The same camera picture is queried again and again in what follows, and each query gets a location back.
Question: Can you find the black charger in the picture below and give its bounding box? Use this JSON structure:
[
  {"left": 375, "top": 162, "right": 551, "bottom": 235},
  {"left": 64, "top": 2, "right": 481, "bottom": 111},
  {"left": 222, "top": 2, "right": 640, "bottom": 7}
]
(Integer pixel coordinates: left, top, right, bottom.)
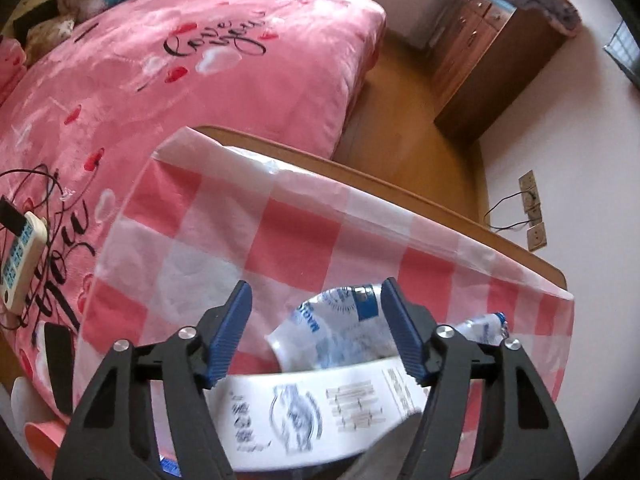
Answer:
[{"left": 0, "top": 197, "right": 21, "bottom": 233}]

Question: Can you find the small crushed plastic bottle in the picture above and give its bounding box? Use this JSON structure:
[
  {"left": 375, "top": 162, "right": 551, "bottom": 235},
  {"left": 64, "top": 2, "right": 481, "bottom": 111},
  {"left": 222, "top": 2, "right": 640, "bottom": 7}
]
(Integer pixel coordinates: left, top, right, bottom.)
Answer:
[{"left": 452, "top": 312, "right": 510, "bottom": 347}]

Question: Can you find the white power strip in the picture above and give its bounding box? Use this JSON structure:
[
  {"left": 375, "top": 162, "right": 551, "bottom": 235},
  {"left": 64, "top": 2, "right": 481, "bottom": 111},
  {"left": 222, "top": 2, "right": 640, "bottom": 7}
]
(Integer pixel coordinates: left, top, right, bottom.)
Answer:
[{"left": 0, "top": 211, "right": 48, "bottom": 311}]

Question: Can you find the floral pillow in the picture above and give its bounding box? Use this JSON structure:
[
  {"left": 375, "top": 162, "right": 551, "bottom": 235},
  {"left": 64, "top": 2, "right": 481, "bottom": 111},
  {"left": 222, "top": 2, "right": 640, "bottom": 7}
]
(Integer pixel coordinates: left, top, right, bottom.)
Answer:
[{"left": 25, "top": 16, "right": 76, "bottom": 53}]

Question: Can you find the pink printed bedspread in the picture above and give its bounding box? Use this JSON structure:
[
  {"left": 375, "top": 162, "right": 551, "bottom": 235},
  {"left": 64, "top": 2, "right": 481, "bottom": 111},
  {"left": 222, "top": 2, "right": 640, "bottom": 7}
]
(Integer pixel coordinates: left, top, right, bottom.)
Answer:
[{"left": 0, "top": 0, "right": 388, "bottom": 480}]

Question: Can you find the thin black socket cable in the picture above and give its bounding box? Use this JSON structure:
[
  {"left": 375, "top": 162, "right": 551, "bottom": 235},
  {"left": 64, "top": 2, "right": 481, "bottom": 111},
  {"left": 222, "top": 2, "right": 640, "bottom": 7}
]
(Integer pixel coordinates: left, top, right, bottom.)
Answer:
[{"left": 482, "top": 192, "right": 531, "bottom": 233}]

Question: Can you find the large crushed plastic bottle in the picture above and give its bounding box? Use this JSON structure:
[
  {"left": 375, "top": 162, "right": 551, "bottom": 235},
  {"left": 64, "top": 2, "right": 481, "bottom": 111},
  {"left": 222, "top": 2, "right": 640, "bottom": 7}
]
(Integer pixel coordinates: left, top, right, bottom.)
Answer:
[{"left": 207, "top": 284, "right": 432, "bottom": 473}]

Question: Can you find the small side window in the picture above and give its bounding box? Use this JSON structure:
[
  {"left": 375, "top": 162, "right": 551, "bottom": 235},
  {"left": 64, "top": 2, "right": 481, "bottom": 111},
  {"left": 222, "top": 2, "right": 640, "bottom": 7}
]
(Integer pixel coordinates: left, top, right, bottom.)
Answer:
[{"left": 602, "top": 20, "right": 640, "bottom": 76}]

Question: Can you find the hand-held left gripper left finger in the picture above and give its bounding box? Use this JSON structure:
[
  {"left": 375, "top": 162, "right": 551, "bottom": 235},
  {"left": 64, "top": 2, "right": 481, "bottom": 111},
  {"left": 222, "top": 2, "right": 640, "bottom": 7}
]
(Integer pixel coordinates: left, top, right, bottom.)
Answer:
[{"left": 52, "top": 280, "right": 253, "bottom": 480}]

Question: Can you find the pink white checkered tablecloth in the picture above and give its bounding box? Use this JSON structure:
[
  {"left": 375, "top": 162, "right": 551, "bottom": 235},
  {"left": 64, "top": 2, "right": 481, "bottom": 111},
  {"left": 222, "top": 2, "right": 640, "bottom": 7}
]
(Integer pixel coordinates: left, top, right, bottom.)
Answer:
[{"left": 50, "top": 127, "right": 576, "bottom": 480}]

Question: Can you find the wooden cabinet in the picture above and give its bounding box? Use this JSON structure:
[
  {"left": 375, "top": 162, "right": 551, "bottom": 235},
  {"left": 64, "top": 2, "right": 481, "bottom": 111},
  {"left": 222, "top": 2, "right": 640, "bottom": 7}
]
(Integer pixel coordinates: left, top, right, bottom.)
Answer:
[{"left": 430, "top": 0, "right": 566, "bottom": 143}]

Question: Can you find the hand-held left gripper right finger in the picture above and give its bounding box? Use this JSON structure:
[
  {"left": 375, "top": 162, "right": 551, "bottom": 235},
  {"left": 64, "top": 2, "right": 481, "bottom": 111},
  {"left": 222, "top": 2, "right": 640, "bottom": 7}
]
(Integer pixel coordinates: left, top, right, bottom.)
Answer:
[{"left": 381, "top": 276, "right": 581, "bottom": 480}]

